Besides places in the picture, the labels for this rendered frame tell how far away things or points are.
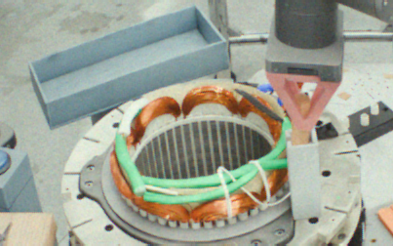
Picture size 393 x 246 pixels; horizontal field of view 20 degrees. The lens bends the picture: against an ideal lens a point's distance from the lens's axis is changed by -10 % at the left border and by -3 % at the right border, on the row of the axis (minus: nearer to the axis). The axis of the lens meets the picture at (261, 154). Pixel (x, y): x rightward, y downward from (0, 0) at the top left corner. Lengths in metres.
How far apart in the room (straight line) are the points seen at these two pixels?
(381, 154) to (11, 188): 0.61
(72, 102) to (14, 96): 1.90
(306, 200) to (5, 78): 2.34
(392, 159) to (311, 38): 0.71
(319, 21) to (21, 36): 2.63
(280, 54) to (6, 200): 0.48
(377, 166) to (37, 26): 2.08
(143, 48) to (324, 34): 0.56
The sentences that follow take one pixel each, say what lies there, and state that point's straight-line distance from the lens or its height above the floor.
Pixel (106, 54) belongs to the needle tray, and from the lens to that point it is 1.55.
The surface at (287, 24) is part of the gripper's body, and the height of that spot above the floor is 1.32.
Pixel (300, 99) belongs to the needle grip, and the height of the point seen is 1.23.
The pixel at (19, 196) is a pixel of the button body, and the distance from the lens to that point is 1.42.
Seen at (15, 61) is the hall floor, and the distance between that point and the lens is 3.50.
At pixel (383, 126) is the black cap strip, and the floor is 0.80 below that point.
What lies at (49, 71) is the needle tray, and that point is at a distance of 1.54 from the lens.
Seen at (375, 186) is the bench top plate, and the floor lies 0.78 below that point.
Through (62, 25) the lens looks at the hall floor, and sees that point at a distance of 3.60.
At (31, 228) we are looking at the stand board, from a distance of 1.26.
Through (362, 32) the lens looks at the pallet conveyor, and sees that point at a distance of 3.12.
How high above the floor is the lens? 1.90
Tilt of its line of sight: 40 degrees down
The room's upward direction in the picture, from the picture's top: 5 degrees counter-clockwise
